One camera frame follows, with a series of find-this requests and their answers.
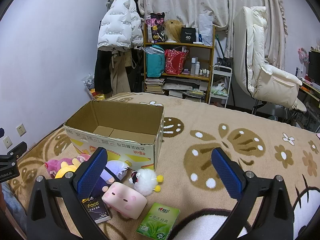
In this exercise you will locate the white puffer jacket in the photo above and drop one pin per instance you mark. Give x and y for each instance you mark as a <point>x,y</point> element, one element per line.
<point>121,27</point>

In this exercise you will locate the black Face tissue pack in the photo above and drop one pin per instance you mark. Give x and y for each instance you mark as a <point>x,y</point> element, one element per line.
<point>96,209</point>

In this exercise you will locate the black box with 40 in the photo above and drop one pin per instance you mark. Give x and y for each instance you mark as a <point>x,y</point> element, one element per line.
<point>188,35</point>

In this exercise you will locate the white fluffy pompom toy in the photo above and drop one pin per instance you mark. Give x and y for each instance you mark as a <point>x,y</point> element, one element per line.
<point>146,181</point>

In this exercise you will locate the black hanging garment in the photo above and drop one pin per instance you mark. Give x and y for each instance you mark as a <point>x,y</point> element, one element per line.
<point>102,74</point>

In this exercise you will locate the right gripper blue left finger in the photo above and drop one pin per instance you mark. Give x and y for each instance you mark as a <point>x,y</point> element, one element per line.
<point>44,217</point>

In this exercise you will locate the pink pig squishy plush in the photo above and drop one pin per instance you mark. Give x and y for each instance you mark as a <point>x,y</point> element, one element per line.
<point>125,200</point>

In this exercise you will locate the yellow plush toy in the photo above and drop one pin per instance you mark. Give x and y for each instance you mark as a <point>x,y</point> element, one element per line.
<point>65,167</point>

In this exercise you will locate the cardboard box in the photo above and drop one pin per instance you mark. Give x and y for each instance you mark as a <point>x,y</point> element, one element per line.
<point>130,132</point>

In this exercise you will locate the anime print bag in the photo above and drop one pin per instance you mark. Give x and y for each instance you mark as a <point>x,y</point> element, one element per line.
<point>155,27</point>

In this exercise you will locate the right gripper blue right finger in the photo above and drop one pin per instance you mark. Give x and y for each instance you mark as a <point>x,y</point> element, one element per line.
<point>274,219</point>

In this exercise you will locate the teal bag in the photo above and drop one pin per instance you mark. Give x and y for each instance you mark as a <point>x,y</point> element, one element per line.
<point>155,61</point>

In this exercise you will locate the pink bear plush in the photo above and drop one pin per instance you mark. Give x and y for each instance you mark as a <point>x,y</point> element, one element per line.
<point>53,165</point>

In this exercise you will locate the blonde wig head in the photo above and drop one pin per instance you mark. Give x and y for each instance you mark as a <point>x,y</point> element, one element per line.
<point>172,29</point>

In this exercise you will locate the white reclining chair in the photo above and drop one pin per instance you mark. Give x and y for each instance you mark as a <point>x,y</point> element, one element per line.
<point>253,73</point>

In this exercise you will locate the beige trousers hanging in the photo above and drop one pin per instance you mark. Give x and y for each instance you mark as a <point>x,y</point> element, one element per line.
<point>119,79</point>

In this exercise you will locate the floral curtain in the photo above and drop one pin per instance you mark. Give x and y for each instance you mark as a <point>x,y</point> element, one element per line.
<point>223,13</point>

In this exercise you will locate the wooden shelf unit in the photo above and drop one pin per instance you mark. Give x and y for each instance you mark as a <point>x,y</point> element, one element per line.
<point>203,73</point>

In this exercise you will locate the wall socket upper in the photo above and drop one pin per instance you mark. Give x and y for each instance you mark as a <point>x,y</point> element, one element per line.
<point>21,130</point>

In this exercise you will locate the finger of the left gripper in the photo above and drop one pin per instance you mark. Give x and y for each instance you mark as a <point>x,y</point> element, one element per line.
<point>17,151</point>

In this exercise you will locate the pink desk fan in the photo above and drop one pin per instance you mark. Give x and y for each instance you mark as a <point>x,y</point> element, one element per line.
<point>303,58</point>

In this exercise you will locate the white trolley cart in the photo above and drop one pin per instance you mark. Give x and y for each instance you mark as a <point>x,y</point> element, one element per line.
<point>220,85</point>

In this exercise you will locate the bag of toys on floor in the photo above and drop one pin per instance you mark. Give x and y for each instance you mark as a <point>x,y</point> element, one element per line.
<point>90,88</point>

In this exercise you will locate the red patterned bag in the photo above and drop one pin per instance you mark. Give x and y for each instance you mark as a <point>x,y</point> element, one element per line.
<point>174,61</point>

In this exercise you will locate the green tissue pack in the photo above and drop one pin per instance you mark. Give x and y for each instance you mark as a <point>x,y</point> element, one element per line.
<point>159,221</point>

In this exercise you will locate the white plastic bag on shelf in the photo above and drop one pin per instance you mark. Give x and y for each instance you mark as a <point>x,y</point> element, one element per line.
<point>206,29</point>

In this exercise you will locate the wall socket lower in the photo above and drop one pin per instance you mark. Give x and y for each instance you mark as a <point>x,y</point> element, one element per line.
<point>7,142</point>

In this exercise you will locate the stack of books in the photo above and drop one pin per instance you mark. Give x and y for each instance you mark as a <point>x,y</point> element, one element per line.
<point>154,86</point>

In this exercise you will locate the wall socket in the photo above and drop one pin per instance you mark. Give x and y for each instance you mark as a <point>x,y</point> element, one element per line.
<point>21,130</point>
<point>7,142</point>

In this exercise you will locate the purple haired plush doll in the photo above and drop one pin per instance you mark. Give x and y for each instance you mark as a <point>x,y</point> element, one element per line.
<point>114,171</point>

